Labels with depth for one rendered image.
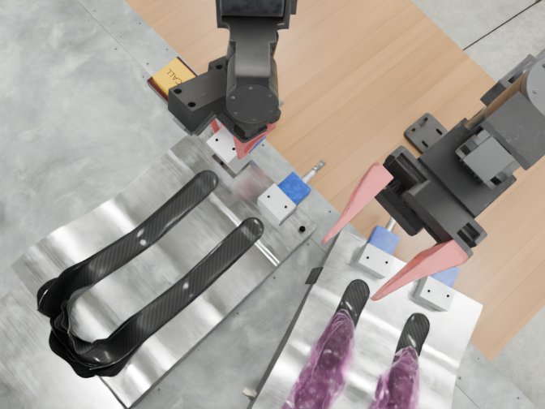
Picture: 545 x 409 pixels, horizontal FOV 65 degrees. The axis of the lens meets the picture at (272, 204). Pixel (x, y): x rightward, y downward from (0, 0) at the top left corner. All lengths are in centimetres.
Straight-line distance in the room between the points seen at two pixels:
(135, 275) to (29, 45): 54
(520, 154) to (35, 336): 68
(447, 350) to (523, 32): 174
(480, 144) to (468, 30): 186
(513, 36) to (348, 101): 144
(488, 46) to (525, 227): 134
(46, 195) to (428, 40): 81
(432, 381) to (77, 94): 80
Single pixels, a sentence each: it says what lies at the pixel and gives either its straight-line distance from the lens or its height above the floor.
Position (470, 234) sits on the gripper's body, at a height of 122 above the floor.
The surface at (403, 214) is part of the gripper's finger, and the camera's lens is 41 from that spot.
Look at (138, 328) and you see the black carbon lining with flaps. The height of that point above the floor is 92.
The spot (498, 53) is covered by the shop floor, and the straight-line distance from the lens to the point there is 217.
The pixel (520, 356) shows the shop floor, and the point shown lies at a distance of 184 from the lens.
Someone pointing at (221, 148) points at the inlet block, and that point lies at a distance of 66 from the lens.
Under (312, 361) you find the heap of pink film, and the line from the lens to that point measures 66.
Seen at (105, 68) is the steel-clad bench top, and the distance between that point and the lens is 94.
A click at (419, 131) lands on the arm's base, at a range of 89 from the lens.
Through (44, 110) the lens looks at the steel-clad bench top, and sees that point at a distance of 93.
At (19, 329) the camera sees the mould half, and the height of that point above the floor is 86.
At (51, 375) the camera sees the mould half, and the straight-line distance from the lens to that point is 76.
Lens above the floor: 156
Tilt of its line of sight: 75 degrees down
